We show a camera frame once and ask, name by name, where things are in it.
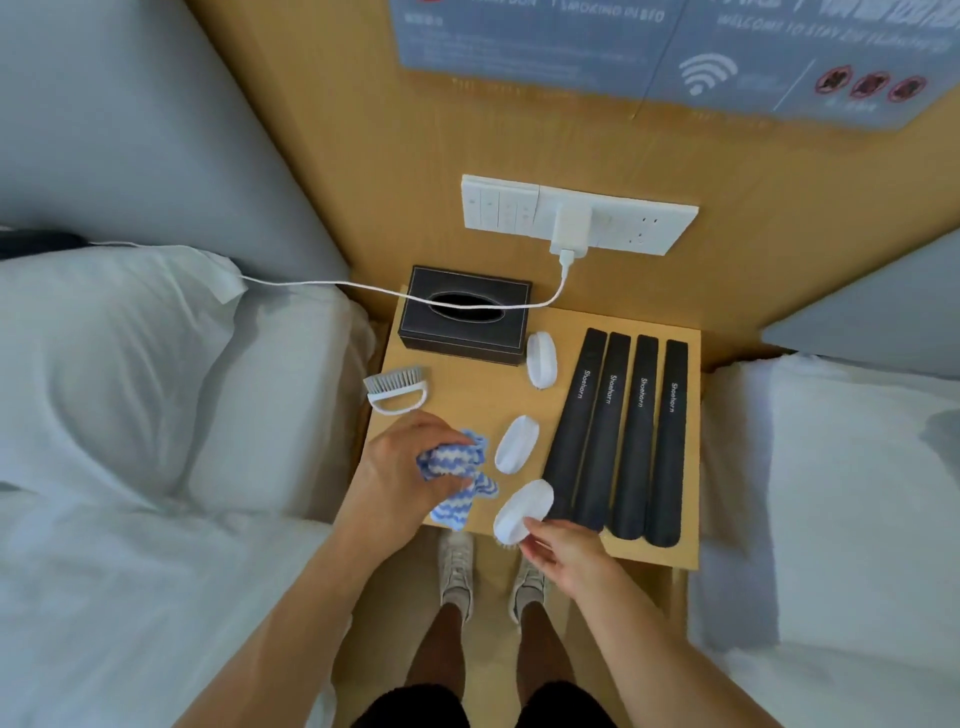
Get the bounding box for person's left hand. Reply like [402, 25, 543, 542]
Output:
[337, 410, 475, 556]

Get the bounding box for person's right hand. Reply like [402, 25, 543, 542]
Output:
[518, 517, 639, 601]

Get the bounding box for blue white striped cloth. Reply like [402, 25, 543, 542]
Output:
[416, 429, 500, 532]

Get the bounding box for white brush grey bristles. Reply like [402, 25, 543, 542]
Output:
[491, 479, 556, 547]
[493, 414, 541, 476]
[524, 330, 559, 391]
[362, 365, 430, 417]

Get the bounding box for wooden nightstand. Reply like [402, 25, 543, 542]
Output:
[359, 288, 703, 639]

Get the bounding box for person's left forearm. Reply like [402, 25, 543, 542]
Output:
[172, 521, 410, 728]

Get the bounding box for person's right forearm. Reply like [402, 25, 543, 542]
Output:
[569, 584, 785, 728]

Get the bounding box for person's right white shoe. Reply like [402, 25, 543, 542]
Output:
[508, 554, 549, 624]

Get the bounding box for person's white shoe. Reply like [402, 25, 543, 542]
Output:
[438, 530, 476, 622]
[508, 554, 549, 624]

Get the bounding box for person's right leg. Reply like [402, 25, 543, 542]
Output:
[517, 599, 575, 695]

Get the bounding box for person's leg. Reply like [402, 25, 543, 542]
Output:
[517, 599, 575, 695]
[404, 603, 466, 699]

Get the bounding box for person's left white shoe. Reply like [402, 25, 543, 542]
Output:
[438, 530, 476, 622]

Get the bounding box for person's black shorts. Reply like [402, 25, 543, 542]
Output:
[352, 680, 616, 728]

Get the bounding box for person's left leg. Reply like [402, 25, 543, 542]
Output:
[404, 603, 466, 699]

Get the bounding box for black leather tissue box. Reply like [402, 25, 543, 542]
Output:
[397, 264, 534, 367]

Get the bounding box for white charger plug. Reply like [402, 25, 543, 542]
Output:
[549, 206, 594, 260]

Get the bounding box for white pillow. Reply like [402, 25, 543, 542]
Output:
[0, 245, 249, 511]

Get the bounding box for wooden headboard panel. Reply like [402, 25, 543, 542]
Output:
[183, 0, 960, 369]

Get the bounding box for grey headboard cushion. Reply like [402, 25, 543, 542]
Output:
[0, 0, 350, 283]
[761, 228, 960, 380]

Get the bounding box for black charging device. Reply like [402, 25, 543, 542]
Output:
[0, 228, 90, 260]

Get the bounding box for white charging cable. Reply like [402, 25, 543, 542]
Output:
[89, 239, 577, 311]

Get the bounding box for white switch socket panel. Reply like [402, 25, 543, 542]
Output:
[460, 173, 700, 258]

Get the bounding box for grey wall sign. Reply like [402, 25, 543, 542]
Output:
[388, 0, 960, 133]

